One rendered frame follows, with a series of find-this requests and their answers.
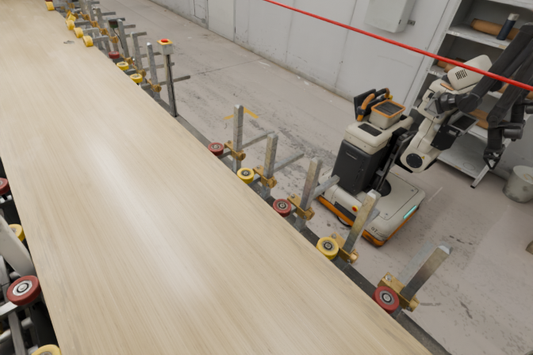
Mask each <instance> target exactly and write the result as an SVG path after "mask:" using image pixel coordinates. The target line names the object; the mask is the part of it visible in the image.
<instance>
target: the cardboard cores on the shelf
mask: <svg viewBox="0 0 533 355"><path fill-rule="evenodd" d="M470 27H473V29H474V30H477V31H480V32H486V33H488V34H492V35H495V36H497V35H498V34H499V32H500V30H501V29H502V27H503V25H500V24H497V23H493V22H489V21H483V20H480V19H477V18H474V19H473V20H472V22H471V24H470ZM518 32H519V29H517V28H512V29H511V31H510V33H509V34H508V36H507V39H510V40H513V39H514V38H515V36H516V34H517V33H518ZM444 58H447V59H452V58H450V57H447V56H445V57H444ZM452 60H454V61H457V62H460V63H465V62H467V60H464V59H460V58H458V57H457V58H456V59H452ZM437 66H438V67H442V68H444V69H445V70H444V72H446V73H448V72H449V70H451V69H453V68H455V67H457V66H455V65H453V64H450V63H446V62H443V61H441V60H439V61H438V63H437ZM508 84H509V83H507V84H506V85H505V86H503V88H501V89H500V90H498V91H497V92H499V93H501V94H502V93H503V92H504V91H505V89H506V88H507V86H508ZM525 98H527V99H530V100H532V99H533V92H532V91H531V92H530V93H529V94H528V95H527V96H526V97H525ZM469 114H470V115H472V116H475V117H476V118H477V119H479V121H478V122H477V123H476V124H475V125H477V126H479V127H481V128H484V129H486V130H488V126H489V123H488V122H487V121H486V117H487V116H488V113H486V112H484V111H482V110H480V109H475V110H474V111H473V112H471V113H469Z"/></svg>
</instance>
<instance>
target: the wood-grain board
mask: <svg viewBox="0 0 533 355"><path fill-rule="evenodd" d="M45 2H46V1H45V0H0V155H1V159H2V163H3V166H4V169H5V172H6V176H7V179H8V182H9V184H10V189H11V192H12V194H13V199H14V202H15V204H16V207H17V212H18V215H19V217H20V220H21V225H22V227H23V230H24V233H25V237H26V240H27V243H28V246H29V250H30V254H31V256H32V259H33V264H34V266H35V269H36V274H37V276H38V279H39V282H40V286H41V289H42V292H43V294H44V299H45V302H46V304H47V308H48V312H49V314H50V318H51V321H52V325H53V328H54V331H55V333H56V338H57V341H58V343H59V348H60V351H61V353H62V355H432V354H431V353H430V352H429V351H428V350H427V349H426V348H425V347H424V346H422V345H421V344H420V343H419V342H418V341H417V340H416V339H415V338H414V337H413V336H412V335H411V334H410V333H409V332H408V331H407V330H406V329H404V328H403V327H402V326H401V325H400V324H399V323H398V322H397V321H395V320H394V319H393V318H392V317H391V316H390V315H389V314H388V313H387V312H385V311H384V310H383V309H382V308H381V307H380V306H379V305H378V304H377V303H375V302H374V301H373V300H372V299H371V298H370V297H369V296H368V295H367V294H366V293H365V292H364V291H363V290H362V289H361V288H360V287H358V286H357V285H356V284H355V283H354V282H353V281H352V280H351V279H350V278H348V277H347V276H346V275H345V274H344V273H343V272H342V271H341V270H340V269H338V268H337V267H336V266H335V265H334V264H333V263H332V262H331V261H329V260H328V259H327V258H326V257H325V256H324V255H323V254H322V253H321V252H320V251H319V250H318V249H317V248H316V247H315V246H314V245H313V244H311V243H310V242H309V241H308V240H307V239H306V238H305V237H304V236H303V235H301V234H300V233H299V232H298V231H297V230H296V229H295V228H294V227H292V226H291V225H290V224H289V223H288V222H287V221H286V220H285V219H283V218H282V217H281V216H280V215H279V214H278V213H277V212H276V211H275V210H274V209H273V208H272V207H271V206H270V205H269V204H268V203H267V202H266V201H264V200H263V199H262V198H261V197H260V196H259V195H258V194H257V193H255V192H254V191H253V190H252V189H251V188H250V187H249V186H248V185H246V184H245V183H244V182H243V181H242V180H241V179H240V178H239V177H238V176H236V175H235V174H234V173H233V172H232V171H231V170H230V169H229V168H228V167H227V166H226V165H225V164H224V163H223V162H222V161H221V160H220V159H218V158H217V157H216V156H215V155H214V154H213V153H212V152H211V151H209V150H208V149H207V148H206V147H205V146H204V145H203V144H202V143H201V142H199V141H198V140H197V139H196V138H195V137H194V136H193V135H192V134H190V133H189V132H188V131H187V130H186V129H185V128H184V127H183V126H182V125H181V124H180V123H179V122H178V121H177V120H176V119H175V118H174V117H172V116H171V115H170V114H169V113H168V112H167V111H166V110H165V109H163V108H162V107H161V106H160V105H159V104H158V103H157V102H156V101H155V100H153V99H152V98H151V97H150V96H149V95H148V94H147V93H146V92H145V91H143V90H142V89H141V88H140V87H139V86H138V85H137V84H136V83H135V82H134V81H133V80H132V79H131V78H130V77H129V76H128V75H126V74H125V73H124V72H123V71H122V70H121V69H120V68H119V67H118V66H116V65H115V64H114V63H113V62H112V61H111V60H110V59H109V58H108V57H106V56H105V55H104V54H103V53H102V52H101V51H100V50H99V49H98V48H96V47H95V46H89V47H86V46H85V44H84V43H83V40H82V37H79V38H77V37H76V36H75V34H74V30H73V29H72V30H68V29H67V26H66V23H65V21H66V19H65V18H64V17H63V16H62V15H60V14H59V13H58V12H57V11H56V10H55V9H54V10H48V9H47V7H46V5H45ZM67 40H73V41H75V44H64V43H63V42H64V41H67Z"/></svg>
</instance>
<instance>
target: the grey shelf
mask: <svg viewBox="0 0 533 355"><path fill-rule="evenodd" d="M476 3H477V5H476ZM475 5H476V6H475ZM474 7H475V8H474ZM473 10H474V11H473ZM472 11H473V12H472ZM471 13H472V14H471ZM511 13H517V14H519V16H518V18H517V20H516V23H515V24H514V25H513V28H517V29H520V28H521V26H522V25H525V24H527V23H533V0H478V2H477V0H457V1H456V3H455V5H454V8H453V10H452V11H451V15H450V16H449V18H448V20H447V23H446V25H445V27H444V29H443V32H442V34H441V36H440V38H439V41H438V43H437V45H436V47H435V50H434V51H433V53H432V54H435V55H439V56H442V57H445V56H447V57H450V58H452V59H456V58H457V57H458V58H460V59H464V60H467V61H470V60H472V59H474V58H476V57H478V56H480V55H487V56H488V57H489V60H490V62H491V64H492V65H493V64H494V63H495V61H496V60H497V59H498V57H499V56H500V55H501V54H502V52H503V51H504V50H505V48H506V47H507V46H508V45H509V44H510V43H511V42H512V40H510V39H507V38H506V39H505V40H498V39H497V36H495V35H492V34H488V33H486V32H480V31H477V30H474V29H473V27H470V24H471V22H472V20H473V19H474V18H477V19H480V20H483V21H489V22H493V23H497V24H500V25H504V23H505V22H506V20H507V19H508V17H509V15H510V14H511ZM470 15H471V16H470ZM469 17H470V19H469ZM468 19H469V20H468ZM467 21H468V22H467ZM466 22H467V23H466ZM459 37H460V38H459ZM457 42H458V43H457ZM455 45H456V46H455ZM451 53H452V54H451ZM438 61H439V60H438V59H434V58H432V57H431V58H430V60H429V62H428V65H427V67H426V69H425V71H424V74H423V76H422V78H421V80H420V83H419V85H418V86H417V88H416V92H415V93H414V95H413V97H412V100H411V102H410V104H409V107H408V109H407V111H406V113H405V114H406V115H408V116H410V117H412V118H413V122H412V125H411V127H410V129H409V130H408V131H407V133H409V132H410V131H415V132H418V130H419V126H420V125H421V124H422V123H423V121H424V119H425V118H426V117H425V116H423V115H421V114H420V113H419V112H418V110H417V109H418V108H417V106H418V105H419V104H420V103H421V102H422V100H423V99H422V97H423V96H424V95H425V93H426V92H427V90H428V87H430V85H431V84H432V83H433V82H434V81H436V80H438V79H439V78H442V77H443V76H444V75H445V74H447V73H446V72H444V70H445V69H444V68H442V67H438V66H437V63H438ZM501 95H502V94H501V93H499V92H491V91H489V92H488V93H487V94H486V95H485V96H484V97H483V102H482V103H481V104H480V105H479V106H478V107H477V109H480V110H482V111H484V112H486V113H489V112H490V111H491V109H493V107H494V105H495V104H496V103H497V101H498V100H499V99H500V97H501ZM417 122H418V123H417ZM487 135H488V130H486V129H484V128H481V127H479V126H477V125H474V126H473V127H472V128H471V129H470V130H469V131H468V132H467V133H466V134H465V135H462V136H460V137H457V138H456V140H455V141H454V143H453V144H452V146H451V148H449V149H446V150H444V151H443V152H442V153H441V154H440V155H439V157H438V159H440V160H442V161H443V162H445V163H447V164H449V165H451V166H453V167H455V168H456V169H458V170H461V171H462V172H464V173H466V174H469V175H470V176H471V177H473V178H476V179H475V181H474V182H473V184H472V185H471V186H470V187H471V188H473V189H475V187H476V186H477V184H478V182H479V181H480V180H481V179H482V178H483V177H484V175H485V174H486V172H488V171H489V167H488V166H487V164H486V162H485V161H484V159H483V154H484V150H485V148H486V147H487V139H488V137H487ZM475 183H476V184H475Z"/></svg>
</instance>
